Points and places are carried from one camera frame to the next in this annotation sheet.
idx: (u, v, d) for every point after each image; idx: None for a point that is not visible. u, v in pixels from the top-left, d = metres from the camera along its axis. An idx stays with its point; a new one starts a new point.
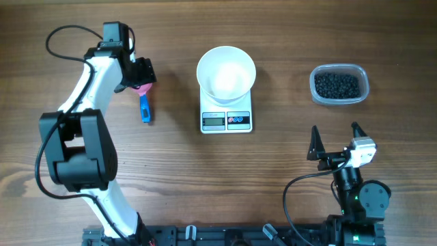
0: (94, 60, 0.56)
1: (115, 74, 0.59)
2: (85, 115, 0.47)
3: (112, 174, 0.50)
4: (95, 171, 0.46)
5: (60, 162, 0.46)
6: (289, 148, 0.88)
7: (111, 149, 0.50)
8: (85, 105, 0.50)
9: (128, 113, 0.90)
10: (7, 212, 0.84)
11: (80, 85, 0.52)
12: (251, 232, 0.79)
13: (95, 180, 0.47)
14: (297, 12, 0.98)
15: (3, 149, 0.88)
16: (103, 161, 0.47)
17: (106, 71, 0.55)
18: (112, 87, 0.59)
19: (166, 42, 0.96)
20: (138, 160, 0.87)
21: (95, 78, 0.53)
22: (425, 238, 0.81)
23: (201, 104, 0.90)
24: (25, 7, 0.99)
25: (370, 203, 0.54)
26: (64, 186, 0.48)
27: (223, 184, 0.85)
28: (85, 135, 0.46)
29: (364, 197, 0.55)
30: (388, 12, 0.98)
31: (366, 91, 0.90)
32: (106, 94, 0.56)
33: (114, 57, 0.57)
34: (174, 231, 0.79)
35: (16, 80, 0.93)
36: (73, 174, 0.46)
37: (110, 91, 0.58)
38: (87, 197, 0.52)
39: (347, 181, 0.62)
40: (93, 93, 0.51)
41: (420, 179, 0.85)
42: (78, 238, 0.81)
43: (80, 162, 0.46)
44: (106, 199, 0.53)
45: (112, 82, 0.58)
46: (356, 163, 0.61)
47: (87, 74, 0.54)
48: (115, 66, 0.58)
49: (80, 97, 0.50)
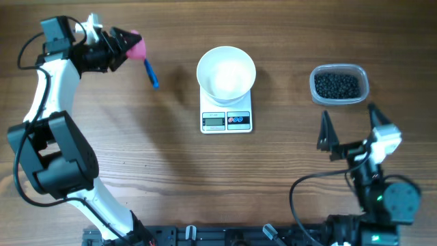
0: (46, 65, 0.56)
1: (74, 73, 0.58)
2: (52, 119, 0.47)
3: (95, 172, 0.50)
4: (77, 171, 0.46)
5: (40, 171, 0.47)
6: (289, 148, 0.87)
7: (89, 149, 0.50)
8: (49, 110, 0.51)
9: (128, 113, 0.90)
10: (7, 212, 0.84)
11: (39, 93, 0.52)
12: (251, 231, 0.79)
13: (78, 180, 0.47)
14: (297, 12, 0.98)
15: (4, 149, 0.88)
16: (82, 160, 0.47)
17: (62, 73, 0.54)
18: (74, 87, 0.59)
19: (166, 42, 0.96)
20: (138, 160, 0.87)
21: (52, 82, 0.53)
22: (426, 238, 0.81)
23: (202, 104, 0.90)
24: (26, 7, 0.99)
25: (397, 206, 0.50)
26: (50, 195, 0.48)
27: (222, 184, 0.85)
28: (58, 139, 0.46)
29: (390, 200, 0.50)
30: (388, 12, 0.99)
31: (366, 91, 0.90)
32: (69, 94, 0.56)
33: (67, 57, 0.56)
34: (174, 231, 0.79)
35: (16, 80, 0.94)
36: (54, 180, 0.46)
37: (72, 91, 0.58)
38: (76, 200, 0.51)
39: (370, 175, 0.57)
40: (54, 97, 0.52)
41: (421, 179, 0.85)
42: (78, 238, 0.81)
43: (59, 167, 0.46)
44: (95, 199, 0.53)
45: (72, 83, 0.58)
46: (378, 157, 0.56)
47: (44, 80, 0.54)
48: (72, 65, 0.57)
49: (42, 104, 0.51)
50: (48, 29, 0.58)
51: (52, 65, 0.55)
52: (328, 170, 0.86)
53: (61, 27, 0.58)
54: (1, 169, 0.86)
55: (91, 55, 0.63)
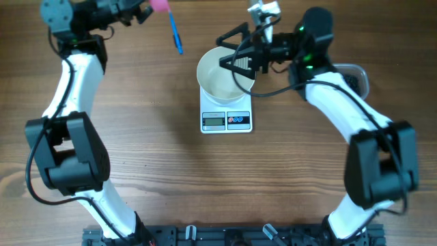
0: (74, 57, 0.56)
1: (97, 70, 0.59)
2: (71, 120, 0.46)
3: (106, 175, 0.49)
4: (88, 173, 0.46)
5: (52, 168, 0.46)
6: (289, 148, 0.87)
7: (102, 150, 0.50)
8: (69, 108, 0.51)
9: (128, 113, 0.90)
10: (7, 212, 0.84)
11: (62, 87, 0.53)
12: (250, 232, 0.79)
13: (89, 182, 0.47)
14: (297, 12, 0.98)
15: (3, 149, 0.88)
16: (95, 163, 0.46)
17: (86, 70, 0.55)
18: (94, 86, 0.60)
19: (166, 42, 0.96)
20: (138, 160, 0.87)
21: (76, 77, 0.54)
22: (425, 238, 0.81)
23: (202, 104, 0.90)
24: (25, 7, 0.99)
25: (317, 29, 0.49)
26: (59, 191, 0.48)
27: (222, 184, 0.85)
28: (74, 140, 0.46)
29: (309, 25, 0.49)
30: (388, 12, 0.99)
31: (366, 91, 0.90)
32: (89, 92, 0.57)
33: (92, 54, 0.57)
34: (174, 231, 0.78)
35: (15, 80, 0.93)
36: (65, 178, 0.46)
37: (93, 87, 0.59)
38: (82, 199, 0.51)
39: (280, 46, 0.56)
40: (76, 96, 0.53)
41: (420, 179, 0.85)
42: (78, 238, 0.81)
43: (71, 167, 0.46)
44: (102, 200, 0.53)
45: (93, 79, 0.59)
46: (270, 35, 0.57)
47: (67, 74, 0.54)
48: (96, 62, 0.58)
49: (63, 100, 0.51)
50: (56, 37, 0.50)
51: (78, 59, 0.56)
52: (328, 170, 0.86)
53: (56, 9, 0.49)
54: (1, 169, 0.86)
55: (96, 19, 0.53)
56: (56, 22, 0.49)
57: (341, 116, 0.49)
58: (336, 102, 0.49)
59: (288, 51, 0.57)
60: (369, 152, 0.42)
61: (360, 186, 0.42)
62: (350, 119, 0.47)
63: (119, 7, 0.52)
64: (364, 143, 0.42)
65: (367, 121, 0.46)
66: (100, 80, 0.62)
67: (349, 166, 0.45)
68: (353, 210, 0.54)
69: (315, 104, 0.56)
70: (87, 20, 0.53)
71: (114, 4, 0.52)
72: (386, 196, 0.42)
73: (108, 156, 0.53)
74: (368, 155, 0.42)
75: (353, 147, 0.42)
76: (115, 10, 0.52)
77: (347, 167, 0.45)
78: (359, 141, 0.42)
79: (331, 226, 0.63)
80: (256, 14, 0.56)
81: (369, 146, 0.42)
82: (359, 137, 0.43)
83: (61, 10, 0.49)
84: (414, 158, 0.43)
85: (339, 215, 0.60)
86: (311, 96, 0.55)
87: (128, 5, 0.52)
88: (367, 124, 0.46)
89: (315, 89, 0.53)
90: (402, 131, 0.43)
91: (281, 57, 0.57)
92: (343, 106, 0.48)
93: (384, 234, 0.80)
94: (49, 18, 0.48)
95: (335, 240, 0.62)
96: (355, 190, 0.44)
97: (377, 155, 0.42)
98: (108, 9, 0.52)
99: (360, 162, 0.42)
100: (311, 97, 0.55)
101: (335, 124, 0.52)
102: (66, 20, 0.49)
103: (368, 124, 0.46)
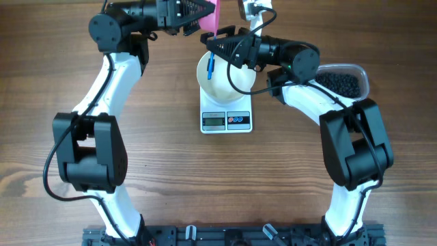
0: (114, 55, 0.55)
1: (136, 69, 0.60)
2: (99, 121, 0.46)
3: (121, 179, 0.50)
4: (104, 175, 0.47)
5: (69, 163, 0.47)
6: (289, 148, 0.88)
7: (122, 154, 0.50)
8: (100, 108, 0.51)
9: (128, 113, 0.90)
10: (7, 212, 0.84)
11: (98, 85, 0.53)
12: (250, 231, 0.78)
13: (103, 183, 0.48)
14: (297, 12, 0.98)
15: (3, 149, 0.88)
16: (112, 168, 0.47)
17: (125, 70, 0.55)
18: (129, 85, 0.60)
19: (166, 42, 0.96)
20: (138, 160, 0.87)
21: (113, 76, 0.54)
22: (425, 238, 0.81)
23: (201, 104, 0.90)
24: (25, 7, 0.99)
25: (303, 70, 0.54)
26: (72, 186, 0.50)
27: (223, 184, 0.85)
28: (97, 141, 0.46)
29: (297, 66, 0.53)
30: (388, 12, 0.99)
31: (366, 91, 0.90)
32: (123, 91, 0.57)
33: (134, 55, 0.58)
34: (174, 231, 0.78)
35: (15, 80, 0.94)
36: (82, 175, 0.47)
37: (128, 87, 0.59)
38: (93, 198, 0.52)
39: (269, 46, 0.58)
40: (109, 96, 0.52)
41: (420, 179, 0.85)
42: (78, 238, 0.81)
43: (89, 166, 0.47)
44: (111, 201, 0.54)
45: (130, 78, 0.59)
46: (259, 31, 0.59)
47: (106, 71, 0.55)
48: (136, 62, 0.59)
49: (95, 100, 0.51)
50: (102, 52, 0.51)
51: (119, 58, 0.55)
52: None
53: (106, 28, 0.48)
54: (1, 169, 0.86)
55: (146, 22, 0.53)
56: (104, 42, 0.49)
57: (311, 104, 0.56)
58: (309, 96, 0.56)
59: (274, 54, 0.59)
60: (339, 130, 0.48)
61: (336, 162, 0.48)
62: (320, 106, 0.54)
63: (166, 22, 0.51)
64: (333, 121, 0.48)
65: (334, 104, 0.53)
66: (135, 81, 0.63)
67: (325, 147, 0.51)
68: (343, 197, 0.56)
69: (291, 102, 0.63)
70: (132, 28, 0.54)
71: (162, 17, 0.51)
72: (362, 169, 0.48)
73: (125, 158, 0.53)
74: (338, 131, 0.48)
75: (325, 128, 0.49)
76: (162, 23, 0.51)
77: (324, 149, 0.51)
78: (329, 120, 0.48)
79: (329, 225, 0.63)
80: (252, 6, 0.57)
81: (339, 123, 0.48)
82: (328, 117, 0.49)
83: (110, 32, 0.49)
84: (381, 130, 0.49)
85: (332, 211, 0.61)
86: (287, 96, 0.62)
87: (175, 22, 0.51)
88: (334, 107, 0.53)
89: (291, 90, 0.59)
90: (366, 108, 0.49)
91: (267, 57, 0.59)
92: (312, 100, 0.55)
93: (384, 234, 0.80)
94: (97, 37, 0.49)
95: (334, 238, 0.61)
96: (334, 169, 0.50)
97: (347, 130, 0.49)
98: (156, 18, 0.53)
99: (333, 139, 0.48)
100: (287, 96, 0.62)
101: (310, 114, 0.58)
102: (115, 42, 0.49)
103: (334, 107, 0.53)
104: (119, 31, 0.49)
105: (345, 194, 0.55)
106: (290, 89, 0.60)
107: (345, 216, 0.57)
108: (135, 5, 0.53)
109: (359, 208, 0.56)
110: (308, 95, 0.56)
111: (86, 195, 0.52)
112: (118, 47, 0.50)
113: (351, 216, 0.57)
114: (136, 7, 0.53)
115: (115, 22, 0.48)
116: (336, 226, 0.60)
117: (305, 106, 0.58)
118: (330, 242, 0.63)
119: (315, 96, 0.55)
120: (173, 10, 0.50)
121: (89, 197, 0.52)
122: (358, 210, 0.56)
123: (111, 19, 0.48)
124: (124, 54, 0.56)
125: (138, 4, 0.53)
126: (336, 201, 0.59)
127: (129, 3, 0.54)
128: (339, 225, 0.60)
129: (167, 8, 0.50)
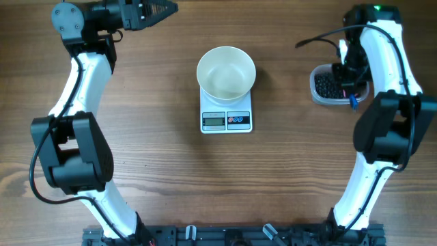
0: (83, 56, 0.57)
1: (105, 68, 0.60)
2: (77, 119, 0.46)
3: (108, 175, 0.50)
4: (91, 173, 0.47)
5: (55, 167, 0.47)
6: (289, 147, 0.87)
7: (106, 151, 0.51)
8: (76, 108, 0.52)
9: (128, 113, 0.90)
10: (7, 212, 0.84)
11: (69, 87, 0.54)
12: (250, 231, 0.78)
13: (91, 182, 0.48)
14: (297, 12, 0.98)
15: (4, 149, 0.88)
16: (97, 164, 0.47)
17: (94, 69, 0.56)
18: (102, 85, 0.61)
19: (166, 42, 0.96)
20: (138, 160, 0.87)
21: (84, 76, 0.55)
22: (425, 238, 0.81)
23: (202, 104, 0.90)
24: (26, 7, 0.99)
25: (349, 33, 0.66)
26: (61, 189, 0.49)
27: (222, 184, 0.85)
28: (78, 139, 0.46)
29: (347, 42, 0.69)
30: None
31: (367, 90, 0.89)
32: (96, 91, 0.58)
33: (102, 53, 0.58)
34: (174, 231, 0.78)
35: (15, 80, 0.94)
36: (69, 177, 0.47)
37: (100, 88, 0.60)
38: (85, 199, 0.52)
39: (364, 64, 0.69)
40: (82, 96, 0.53)
41: (420, 179, 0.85)
42: (78, 238, 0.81)
43: (75, 166, 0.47)
44: (103, 200, 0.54)
45: (102, 78, 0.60)
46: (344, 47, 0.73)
47: (76, 72, 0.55)
48: (106, 61, 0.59)
49: (70, 100, 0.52)
50: (65, 44, 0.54)
51: (88, 57, 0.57)
52: (328, 169, 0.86)
53: (69, 17, 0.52)
54: (1, 169, 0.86)
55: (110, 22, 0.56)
56: (67, 30, 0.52)
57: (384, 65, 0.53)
58: (387, 55, 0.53)
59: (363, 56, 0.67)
60: (388, 113, 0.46)
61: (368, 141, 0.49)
62: (388, 77, 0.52)
63: (132, 25, 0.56)
64: (387, 102, 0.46)
65: (401, 85, 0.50)
66: (107, 80, 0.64)
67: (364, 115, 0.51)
68: (359, 177, 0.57)
69: (365, 46, 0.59)
70: (97, 24, 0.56)
71: (127, 20, 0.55)
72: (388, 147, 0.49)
73: (110, 156, 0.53)
74: (387, 114, 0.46)
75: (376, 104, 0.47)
76: (128, 26, 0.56)
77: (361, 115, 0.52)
78: (384, 100, 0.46)
79: (334, 216, 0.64)
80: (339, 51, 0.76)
81: (392, 106, 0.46)
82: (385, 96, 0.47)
83: (72, 20, 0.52)
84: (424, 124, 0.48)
85: (343, 201, 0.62)
86: (363, 37, 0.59)
87: (140, 25, 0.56)
88: (399, 87, 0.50)
89: (374, 33, 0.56)
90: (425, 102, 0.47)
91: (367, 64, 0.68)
92: (389, 61, 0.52)
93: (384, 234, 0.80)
94: (59, 26, 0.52)
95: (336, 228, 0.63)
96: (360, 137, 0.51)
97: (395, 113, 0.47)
98: (119, 16, 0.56)
99: (377, 117, 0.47)
100: (363, 42, 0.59)
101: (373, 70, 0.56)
102: (77, 29, 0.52)
103: (400, 87, 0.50)
104: (80, 18, 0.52)
105: (360, 173, 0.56)
106: (373, 31, 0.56)
107: (352, 204, 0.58)
108: (97, 3, 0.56)
109: (370, 193, 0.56)
110: (385, 55, 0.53)
111: (77, 197, 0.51)
112: (82, 35, 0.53)
113: (359, 206, 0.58)
114: (100, 6, 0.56)
115: (76, 9, 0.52)
116: (341, 216, 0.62)
117: (376, 57, 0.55)
118: (330, 233, 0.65)
119: (394, 63, 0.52)
120: (136, 14, 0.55)
121: (80, 199, 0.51)
122: (369, 197, 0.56)
123: (72, 6, 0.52)
124: (92, 52, 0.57)
125: (100, 3, 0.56)
126: (351, 186, 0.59)
127: (92, 3, 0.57)
128: (343, 214, 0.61)
129: (130, 11, 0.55)
